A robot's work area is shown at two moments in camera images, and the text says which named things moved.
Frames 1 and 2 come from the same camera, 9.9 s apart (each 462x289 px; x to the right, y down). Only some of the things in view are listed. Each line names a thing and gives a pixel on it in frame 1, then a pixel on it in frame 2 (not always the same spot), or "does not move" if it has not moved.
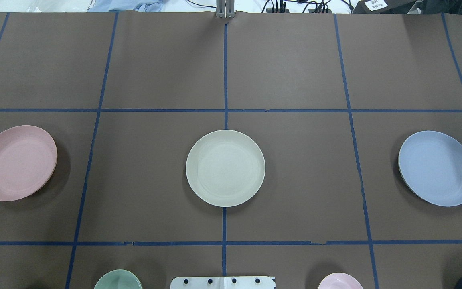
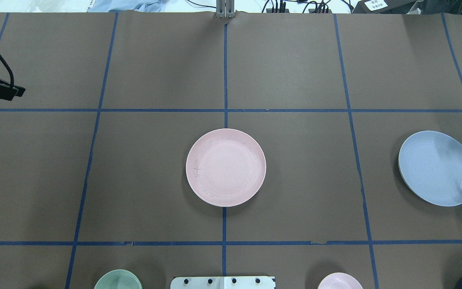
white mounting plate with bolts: [223, 282] does not move
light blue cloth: [141, 5] does not move
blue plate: [438, 167] does not move
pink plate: [15, 162] -> [225, 167]
